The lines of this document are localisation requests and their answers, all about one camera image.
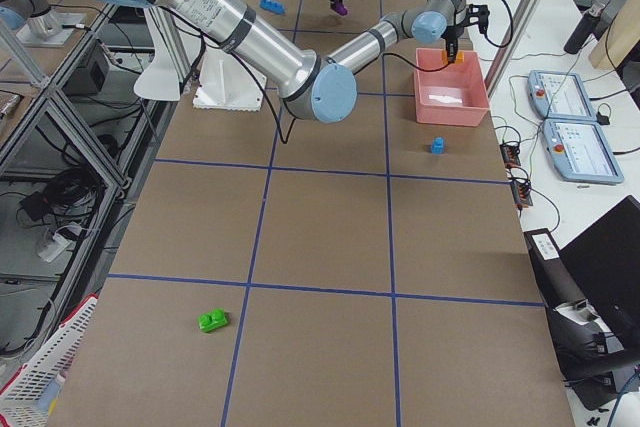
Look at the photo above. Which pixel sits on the upper teach pendant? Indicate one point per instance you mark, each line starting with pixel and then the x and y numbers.
pixel 559 95

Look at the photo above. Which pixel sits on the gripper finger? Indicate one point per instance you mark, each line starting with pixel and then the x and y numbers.
pixel 455 57
pixel 447 59

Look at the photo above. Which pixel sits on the green block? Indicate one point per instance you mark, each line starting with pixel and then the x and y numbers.
pixel 213 320

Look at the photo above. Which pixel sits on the teach pendant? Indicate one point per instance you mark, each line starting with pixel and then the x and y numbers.
pixel 559 95
pixel 580 153

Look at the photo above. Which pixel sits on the black water bottle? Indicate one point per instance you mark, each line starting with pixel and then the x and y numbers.
pixel 584 28

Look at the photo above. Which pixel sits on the brown paper table mat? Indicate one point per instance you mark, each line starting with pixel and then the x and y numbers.
pixel 367 281

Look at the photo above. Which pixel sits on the black laptop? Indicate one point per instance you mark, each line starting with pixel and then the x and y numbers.
pixel 590 290

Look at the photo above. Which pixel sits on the lower teach pendant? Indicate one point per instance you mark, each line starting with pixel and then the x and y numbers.
pixel 580 153

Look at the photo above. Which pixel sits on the white plastic basket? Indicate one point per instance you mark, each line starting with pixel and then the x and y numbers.
pixel 31 395

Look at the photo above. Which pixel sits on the small blue block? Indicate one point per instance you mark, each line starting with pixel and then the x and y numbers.
pixel 438 146

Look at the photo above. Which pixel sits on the pink plastic box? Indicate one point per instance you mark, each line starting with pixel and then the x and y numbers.
pixel 453 96

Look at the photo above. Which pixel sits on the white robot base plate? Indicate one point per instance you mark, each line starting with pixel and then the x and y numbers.
pixel 183 62

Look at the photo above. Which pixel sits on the orange block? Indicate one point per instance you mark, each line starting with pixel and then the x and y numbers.
pixel 461 56

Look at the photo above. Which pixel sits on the long blue block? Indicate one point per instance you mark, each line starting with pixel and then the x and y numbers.
pixel 272 6

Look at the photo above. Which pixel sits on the purple block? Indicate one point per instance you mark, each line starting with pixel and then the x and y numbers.
pixel 339 8

